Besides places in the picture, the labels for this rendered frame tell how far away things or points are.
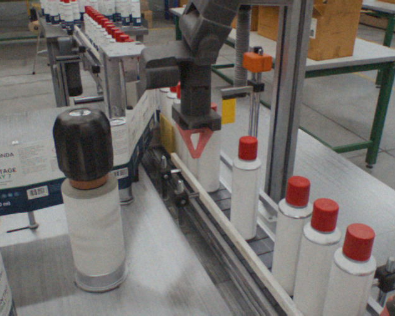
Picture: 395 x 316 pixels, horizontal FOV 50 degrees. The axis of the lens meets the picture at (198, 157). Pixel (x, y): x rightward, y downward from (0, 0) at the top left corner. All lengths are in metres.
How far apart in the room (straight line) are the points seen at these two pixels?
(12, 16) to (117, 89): 7.25
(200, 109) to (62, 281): 0.38
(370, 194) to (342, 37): 1.57
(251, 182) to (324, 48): 1.83
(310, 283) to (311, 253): 0.05
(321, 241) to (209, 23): 0.36
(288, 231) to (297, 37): 0.38
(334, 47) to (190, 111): 1.86
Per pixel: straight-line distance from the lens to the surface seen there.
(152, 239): 0.84
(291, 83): 0.87
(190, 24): 0.71
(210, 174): 0.94
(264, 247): 0.82
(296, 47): 0.86
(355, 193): 1.13
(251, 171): 0.75
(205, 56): 0.71
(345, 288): 0.58
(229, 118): 0.85
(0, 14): 8.35
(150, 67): 0.72
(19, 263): 0.84
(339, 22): 2.55
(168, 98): 1.08
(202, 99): 0.77
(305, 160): 1.25
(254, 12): 3.21
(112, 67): 1.12
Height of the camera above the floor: 1.40
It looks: 28 degrees down
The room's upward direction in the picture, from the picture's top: straight up
